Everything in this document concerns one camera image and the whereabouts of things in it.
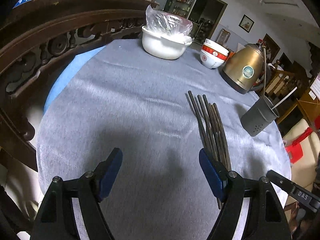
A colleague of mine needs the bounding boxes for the grey utensil holder cup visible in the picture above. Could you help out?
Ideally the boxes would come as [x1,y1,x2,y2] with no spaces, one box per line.
[240,96,279,137]

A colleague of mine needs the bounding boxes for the clear plastic bag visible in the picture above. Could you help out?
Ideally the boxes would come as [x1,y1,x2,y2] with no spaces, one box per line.
[145,5,193,36]

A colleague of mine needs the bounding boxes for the red white stacked bowls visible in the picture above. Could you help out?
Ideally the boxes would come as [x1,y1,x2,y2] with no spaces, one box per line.
[200,39,229,69]

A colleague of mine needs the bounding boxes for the shelf with bottles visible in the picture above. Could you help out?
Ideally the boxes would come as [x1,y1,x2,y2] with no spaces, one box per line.
[163,0,197,22]

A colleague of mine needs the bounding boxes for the grey tablecloth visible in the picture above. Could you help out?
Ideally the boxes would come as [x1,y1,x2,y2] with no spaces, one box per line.
[36,39,291,239]

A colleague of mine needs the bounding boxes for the dark chopstick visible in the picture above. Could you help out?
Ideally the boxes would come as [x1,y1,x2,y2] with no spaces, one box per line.
[202,94,220,161]
[197,95,217,161]
[188,90,212,154]

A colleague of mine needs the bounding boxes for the gold electric kettle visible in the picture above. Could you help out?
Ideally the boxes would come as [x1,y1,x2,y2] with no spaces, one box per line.
[220,43,271,94]

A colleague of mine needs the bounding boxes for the framed wall picture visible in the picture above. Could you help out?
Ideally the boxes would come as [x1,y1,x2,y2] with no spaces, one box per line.
[239,15,254,33]

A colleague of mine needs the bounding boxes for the cream sofa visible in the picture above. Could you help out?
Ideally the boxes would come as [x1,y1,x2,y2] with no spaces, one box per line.
[283,119,319,191]

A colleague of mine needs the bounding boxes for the white ceramic pot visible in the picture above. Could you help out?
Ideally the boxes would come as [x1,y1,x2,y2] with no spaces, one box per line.
[142,25,193,60]

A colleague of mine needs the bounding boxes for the light metal chopstick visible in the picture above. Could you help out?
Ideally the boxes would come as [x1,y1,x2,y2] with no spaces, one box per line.
[271,87,297,110]

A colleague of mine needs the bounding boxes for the blue table cover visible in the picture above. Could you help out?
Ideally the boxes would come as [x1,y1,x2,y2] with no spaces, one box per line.
[44,46,105,113]

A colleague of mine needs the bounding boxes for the carved dark wooden chair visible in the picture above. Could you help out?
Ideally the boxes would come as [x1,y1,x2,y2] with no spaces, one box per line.
[1,0,156,170]

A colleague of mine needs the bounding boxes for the brown chopstick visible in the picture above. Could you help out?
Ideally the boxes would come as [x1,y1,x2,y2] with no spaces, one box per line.
[209,103,225,165]
[213,103,232,171]
[212,103,230,171]

